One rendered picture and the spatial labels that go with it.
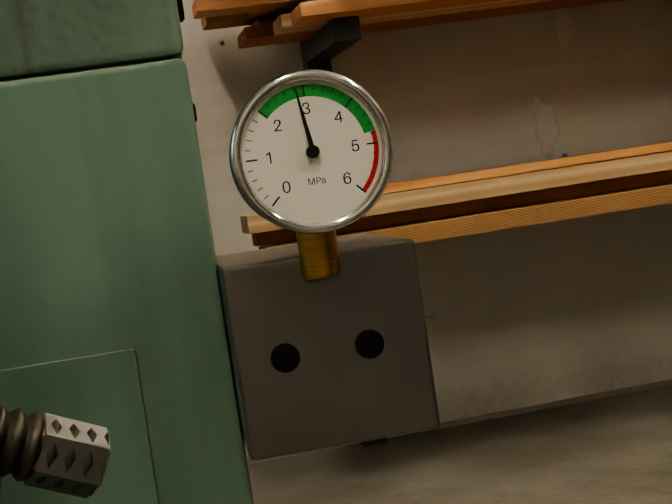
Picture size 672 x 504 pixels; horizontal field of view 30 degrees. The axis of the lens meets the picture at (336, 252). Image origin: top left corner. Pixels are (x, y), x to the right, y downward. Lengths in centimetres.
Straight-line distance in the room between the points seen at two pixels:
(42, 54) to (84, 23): 2
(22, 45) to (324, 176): 15
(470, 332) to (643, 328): 47
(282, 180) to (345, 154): 3
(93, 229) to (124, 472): 10
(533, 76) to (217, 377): 278
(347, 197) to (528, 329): 280
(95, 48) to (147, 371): 14
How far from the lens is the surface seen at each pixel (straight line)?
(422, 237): 266
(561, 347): 331
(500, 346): 325
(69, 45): 55
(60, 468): 45
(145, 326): 54
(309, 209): 48
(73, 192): 54
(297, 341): 51
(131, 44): 55
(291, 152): 48
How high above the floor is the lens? 65
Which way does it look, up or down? 3 degrees down
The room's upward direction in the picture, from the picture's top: 8 degrees counter-clockwise
